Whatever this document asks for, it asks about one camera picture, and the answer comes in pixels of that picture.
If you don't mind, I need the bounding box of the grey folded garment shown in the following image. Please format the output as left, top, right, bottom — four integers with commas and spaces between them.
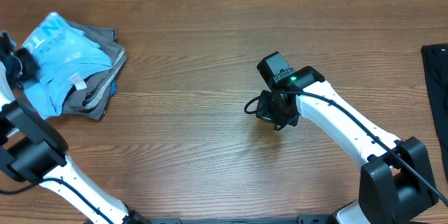
62, 21, 127, 120

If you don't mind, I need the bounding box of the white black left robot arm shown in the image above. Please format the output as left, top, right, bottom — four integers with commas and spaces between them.
1, 32, 147, 224

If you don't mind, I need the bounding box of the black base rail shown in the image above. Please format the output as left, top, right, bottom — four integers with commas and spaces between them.
147, 214, 337, 224

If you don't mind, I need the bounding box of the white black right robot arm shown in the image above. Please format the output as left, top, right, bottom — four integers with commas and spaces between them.
252, 52, 446, 223

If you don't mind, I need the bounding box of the black garment pile at right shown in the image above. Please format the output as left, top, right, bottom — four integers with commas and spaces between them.
421, 43, 448, 177

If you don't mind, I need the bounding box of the light blue t-shirt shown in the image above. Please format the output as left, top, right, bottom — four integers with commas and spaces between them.
22, 12, 112, 119

